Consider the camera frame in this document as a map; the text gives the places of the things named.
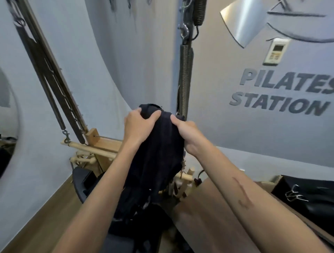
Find person's right hand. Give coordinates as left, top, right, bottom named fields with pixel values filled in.
left=170, top=114, right=212, bottom=157

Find person's left hand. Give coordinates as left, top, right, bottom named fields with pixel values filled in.
left=124, top=107, right=162, bottom=148

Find black cloth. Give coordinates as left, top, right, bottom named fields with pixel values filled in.
left=112, top=104, right=186, bottom=225

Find person's left forearm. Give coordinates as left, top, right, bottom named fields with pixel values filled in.
left=51, top=139, right=147, bottom=253

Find person's right forearm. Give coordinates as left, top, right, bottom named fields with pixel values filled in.
left=194, top=146, right=333, bottom=253

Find long silver metal spring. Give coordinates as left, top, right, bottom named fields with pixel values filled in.
left=177, top=44, right=194, bottom=119

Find wooden roll-down bar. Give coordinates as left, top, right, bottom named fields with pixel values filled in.
left=60, top=140, right=118, bottom=160

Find silver metal carabiner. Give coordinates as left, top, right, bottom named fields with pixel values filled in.
left=177, top=0, right=193, bottom=41

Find black padded seat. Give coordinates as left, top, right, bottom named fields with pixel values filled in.
left=72, top=167, right=106, bottom=204

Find black coil spring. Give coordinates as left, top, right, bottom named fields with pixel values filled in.
left=193, top=0, right=208, bottom=26

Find silver metal clips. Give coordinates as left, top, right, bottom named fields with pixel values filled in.
left=285, top=184, right=309, bottom=203

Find black padded pilates box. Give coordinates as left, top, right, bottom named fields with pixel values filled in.
left=271, top=175, right=334, bottom=236

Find wooden handle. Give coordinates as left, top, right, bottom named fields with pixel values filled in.
left=173, top=168, right=196, bottom=183

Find wooden pilates frame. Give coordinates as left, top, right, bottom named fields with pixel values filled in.
left=69, top=128, right=196, bottom=201

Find grey wall lettering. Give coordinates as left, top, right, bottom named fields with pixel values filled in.
left=229, top=68, right=334, bottom=117

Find white wall thermostat controller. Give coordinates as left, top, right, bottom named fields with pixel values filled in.
left=263, top=38, right=291, bottom=66

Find wall mirror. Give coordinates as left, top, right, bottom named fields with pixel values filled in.
left=0, top=67, right=20, bottom=180

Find grey wall logo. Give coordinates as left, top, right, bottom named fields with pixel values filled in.
left=266, top=0, right=334, bottom=43

